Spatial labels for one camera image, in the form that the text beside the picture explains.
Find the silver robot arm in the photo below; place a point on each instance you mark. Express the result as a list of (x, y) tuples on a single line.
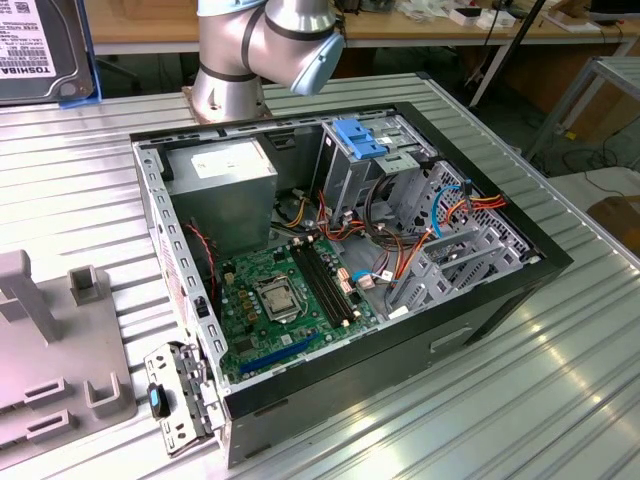
[(220, 95)]

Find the hard disk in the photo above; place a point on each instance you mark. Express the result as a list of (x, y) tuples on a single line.
[(30, 50)]

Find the black PC case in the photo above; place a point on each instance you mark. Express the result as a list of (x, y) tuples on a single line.
[(400, 360)]

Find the aluminium frame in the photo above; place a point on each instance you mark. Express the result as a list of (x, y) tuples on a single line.
[(620, 65)]

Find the small black plastic latch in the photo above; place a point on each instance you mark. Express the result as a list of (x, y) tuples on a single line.
[(201, 309)]

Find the blue plastic drive bracket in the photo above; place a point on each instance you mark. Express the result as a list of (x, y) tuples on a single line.
[(357, 140)]

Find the black latch blue face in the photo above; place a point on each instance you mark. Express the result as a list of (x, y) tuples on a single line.
[(156, 400)]

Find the blue expansion slot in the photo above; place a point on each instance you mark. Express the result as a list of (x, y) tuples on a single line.
[(280, 354)]

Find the silver hinged slot bracket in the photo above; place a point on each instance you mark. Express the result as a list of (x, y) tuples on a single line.
[(161, 361)]

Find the metal optical drive cage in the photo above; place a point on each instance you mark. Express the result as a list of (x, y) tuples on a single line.
[(345, 180)]

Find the white box black lid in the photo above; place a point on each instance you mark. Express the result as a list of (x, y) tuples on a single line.
[(467, 17)]

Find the green motherboard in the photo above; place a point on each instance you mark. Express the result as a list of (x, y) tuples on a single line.
[(295, 332)]

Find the black RAM slot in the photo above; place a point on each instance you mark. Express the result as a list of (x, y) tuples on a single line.
[(334, 279), (315, 286), (328, 281), (321, 284)]

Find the perforated metal disk bay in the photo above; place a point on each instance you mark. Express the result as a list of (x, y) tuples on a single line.
[(511, 252)]

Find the brown cardboard box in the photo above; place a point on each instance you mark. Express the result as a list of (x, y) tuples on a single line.
[(617, 220)]

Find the grey parts rack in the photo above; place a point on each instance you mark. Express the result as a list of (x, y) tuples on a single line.
[(75, 350)]

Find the plain white box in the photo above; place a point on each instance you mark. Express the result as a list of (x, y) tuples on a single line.
[(495, 21)]

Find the grey power supply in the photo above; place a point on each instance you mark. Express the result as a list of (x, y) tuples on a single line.
[(225, 210)]

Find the black stand pole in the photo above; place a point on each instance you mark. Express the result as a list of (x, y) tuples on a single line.
[(526, 27)]

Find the CPU socket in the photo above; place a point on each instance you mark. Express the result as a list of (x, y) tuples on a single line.
[(265, 300)]

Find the silver CPU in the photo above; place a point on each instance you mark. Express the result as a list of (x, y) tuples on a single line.
[(279, 301)]

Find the wooden desk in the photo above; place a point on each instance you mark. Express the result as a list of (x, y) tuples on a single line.
[(150, 25)]

